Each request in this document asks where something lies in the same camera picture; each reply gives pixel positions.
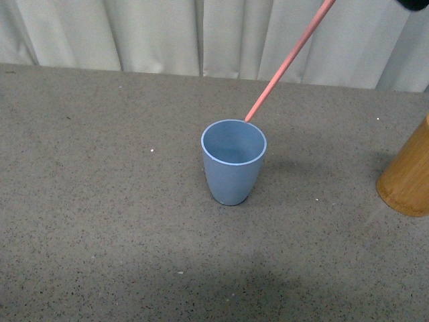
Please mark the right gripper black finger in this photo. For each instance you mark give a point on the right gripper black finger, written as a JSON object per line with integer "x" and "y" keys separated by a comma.
{"x": 414, "y": 5}

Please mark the pink chopstick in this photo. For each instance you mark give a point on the pink chopstick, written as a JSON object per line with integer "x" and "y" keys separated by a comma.
{"x": 308, "y": 32}

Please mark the bamboo chopstick holder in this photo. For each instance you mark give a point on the bamboo chopstick holder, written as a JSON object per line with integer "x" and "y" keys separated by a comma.
{"x": 404, "y": 184}

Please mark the light blue plastic cup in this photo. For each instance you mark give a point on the light blue plastic cup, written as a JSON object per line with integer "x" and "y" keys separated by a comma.
{"x": 233, "y": 152}

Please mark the white pleated curtain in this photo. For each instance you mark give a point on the white pleated curtain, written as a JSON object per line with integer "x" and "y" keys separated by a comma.
{"x": 361, "y": 44}

